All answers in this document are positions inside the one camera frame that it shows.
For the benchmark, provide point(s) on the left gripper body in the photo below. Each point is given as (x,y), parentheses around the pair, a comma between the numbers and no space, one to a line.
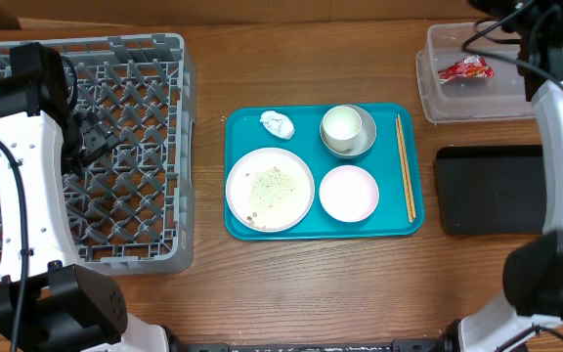
(97,138)

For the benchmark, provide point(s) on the white tissue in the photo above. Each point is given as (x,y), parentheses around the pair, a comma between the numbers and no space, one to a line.
(277,124)

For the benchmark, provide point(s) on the white cup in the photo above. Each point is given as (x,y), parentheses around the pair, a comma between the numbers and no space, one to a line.
(342,126)

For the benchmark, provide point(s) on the small pink bowl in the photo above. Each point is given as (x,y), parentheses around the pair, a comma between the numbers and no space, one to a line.
(349,194)

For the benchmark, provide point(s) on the red snack wrapper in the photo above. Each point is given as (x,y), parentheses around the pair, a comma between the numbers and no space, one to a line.
(473,66)

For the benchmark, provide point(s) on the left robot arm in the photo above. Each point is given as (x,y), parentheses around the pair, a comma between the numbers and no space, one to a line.
(49,301)

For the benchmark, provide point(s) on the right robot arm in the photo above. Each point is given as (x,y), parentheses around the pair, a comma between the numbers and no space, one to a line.
(531,300)

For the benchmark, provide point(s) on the grey plastic dish rack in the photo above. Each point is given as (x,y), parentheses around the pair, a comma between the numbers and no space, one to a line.
(131,211)

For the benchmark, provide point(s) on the large white plate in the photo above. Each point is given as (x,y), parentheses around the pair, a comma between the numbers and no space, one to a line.
(270,190)

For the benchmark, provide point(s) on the teal serving tray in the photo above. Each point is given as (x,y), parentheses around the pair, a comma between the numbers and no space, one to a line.
(245,133)

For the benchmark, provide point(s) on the grey bowl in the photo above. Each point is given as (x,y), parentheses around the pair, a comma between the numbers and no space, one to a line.
(365,139)

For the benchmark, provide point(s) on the left wooden chopstick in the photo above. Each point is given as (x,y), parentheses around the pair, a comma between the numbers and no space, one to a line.
(404,168)

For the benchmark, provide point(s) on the wooden chopstick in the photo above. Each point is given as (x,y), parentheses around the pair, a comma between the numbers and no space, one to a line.
(409,176)
(404,168)

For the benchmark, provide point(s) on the right wooden chopstick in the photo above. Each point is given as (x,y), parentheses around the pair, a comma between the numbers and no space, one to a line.
(409,176)

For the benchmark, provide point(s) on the clear plastic bin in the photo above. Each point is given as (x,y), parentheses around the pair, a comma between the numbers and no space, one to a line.
(495,98)

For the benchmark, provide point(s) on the black plastic tray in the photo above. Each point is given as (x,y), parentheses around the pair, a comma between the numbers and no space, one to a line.
(490,190)

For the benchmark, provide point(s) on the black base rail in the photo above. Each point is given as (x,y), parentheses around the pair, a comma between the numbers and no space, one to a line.
(397,345)

